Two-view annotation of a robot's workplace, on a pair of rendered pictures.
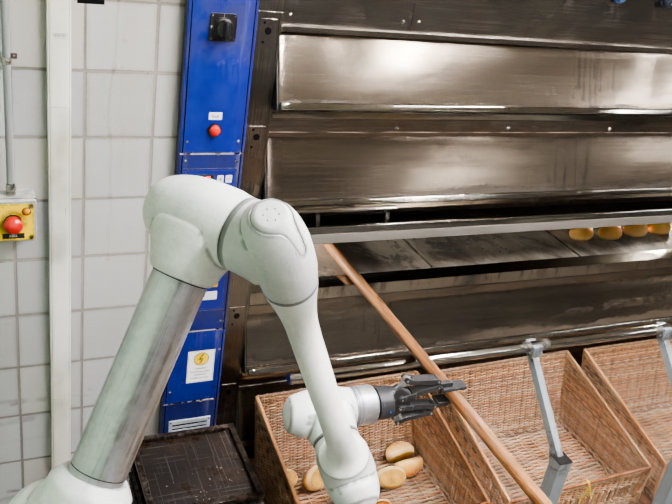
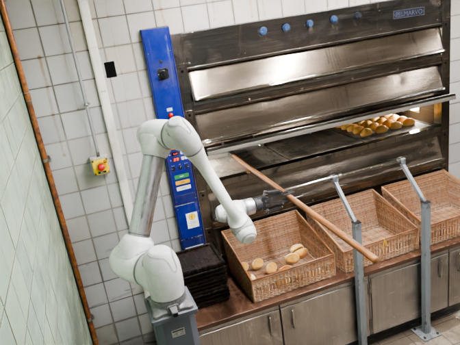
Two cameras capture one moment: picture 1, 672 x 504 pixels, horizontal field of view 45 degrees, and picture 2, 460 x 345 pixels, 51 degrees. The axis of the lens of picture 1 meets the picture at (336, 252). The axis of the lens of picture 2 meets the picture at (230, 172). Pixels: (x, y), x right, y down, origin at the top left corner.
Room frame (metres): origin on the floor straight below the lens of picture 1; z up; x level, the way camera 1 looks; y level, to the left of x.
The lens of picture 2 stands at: (-0.82, -0.51, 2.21)
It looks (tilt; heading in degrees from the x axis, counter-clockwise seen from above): 19 degrees down; 11
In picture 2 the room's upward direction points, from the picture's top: 8 degrees counter-clockwise
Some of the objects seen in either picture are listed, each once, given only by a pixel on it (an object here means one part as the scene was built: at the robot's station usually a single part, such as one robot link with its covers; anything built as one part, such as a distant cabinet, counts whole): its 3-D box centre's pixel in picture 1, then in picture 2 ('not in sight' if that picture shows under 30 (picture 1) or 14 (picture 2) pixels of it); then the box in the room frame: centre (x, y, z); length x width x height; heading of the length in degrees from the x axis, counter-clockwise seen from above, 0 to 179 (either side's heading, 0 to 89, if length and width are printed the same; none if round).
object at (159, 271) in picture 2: not in sight; (161, 270); (0.92, 0.21, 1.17); 0.18 x 0.16 x 0.22; 62
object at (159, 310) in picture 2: not in sight; (170, 300); (0.90, 0.19, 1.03); 0.22 x 0.18 x 0.06; 28
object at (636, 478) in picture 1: (535, 436); (359, 227); (2.11, -0.73, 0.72); 0.56 x 0.49 x 0.28; 119
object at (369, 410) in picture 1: (362, 405); (248, 206); (1.48, -0.11, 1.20); 0.09 x 0.06 x 0.09; 27
